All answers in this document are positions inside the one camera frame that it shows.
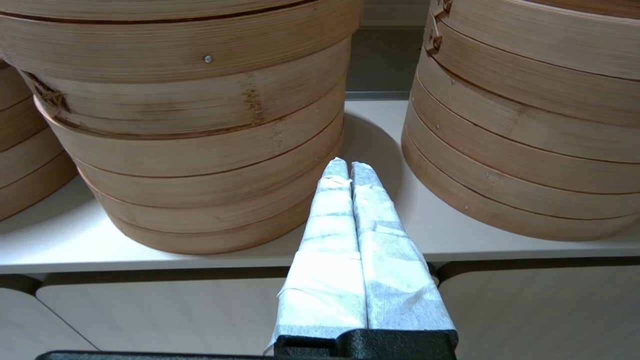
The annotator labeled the bamboo steamer stack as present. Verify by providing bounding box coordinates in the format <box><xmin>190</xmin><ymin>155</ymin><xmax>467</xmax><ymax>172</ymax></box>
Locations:
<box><xmin>20</xmin><ymin>37</ymin><xmax>354</xmax><ymax>256</ymax></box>
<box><xmin>0</xmin><ymin>60</ymin><xmax>79</xmax><ymax>223</ymax></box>
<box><xmin>400</xmin><ymin>0</ymin><xmax>640</xmax><ymax>243</ymax></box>

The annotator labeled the stainless steel drain panel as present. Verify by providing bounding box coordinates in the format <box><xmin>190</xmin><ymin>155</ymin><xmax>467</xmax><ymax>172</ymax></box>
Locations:
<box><xmin>346</xmin><ymin>27</ymin><xmax>426</xmax><ymax>101</ymax></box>

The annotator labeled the beige cabinet door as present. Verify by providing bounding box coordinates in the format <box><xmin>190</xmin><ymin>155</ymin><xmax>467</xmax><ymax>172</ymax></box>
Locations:
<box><xmin>0</xmin><ymin>287</ymin><xmax>99</xmax><ymax>360</ymax></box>
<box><xmin>437</xmin><ymin>266</ymin><xmax>640</xmax><ymax>360</ymax></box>

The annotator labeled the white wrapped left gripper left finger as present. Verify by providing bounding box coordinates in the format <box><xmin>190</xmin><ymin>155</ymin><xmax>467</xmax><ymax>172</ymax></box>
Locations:
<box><xmin>265</xmin><ymin>158</ymin><xmax>369</xmax><ymax>354</ymax></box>

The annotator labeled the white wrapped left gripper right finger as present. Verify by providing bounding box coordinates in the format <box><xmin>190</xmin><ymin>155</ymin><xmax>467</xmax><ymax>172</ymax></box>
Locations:
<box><xmin>351</xmin><ymin>161</ymin><xmax>459</xmax><ymax>335</ymax></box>

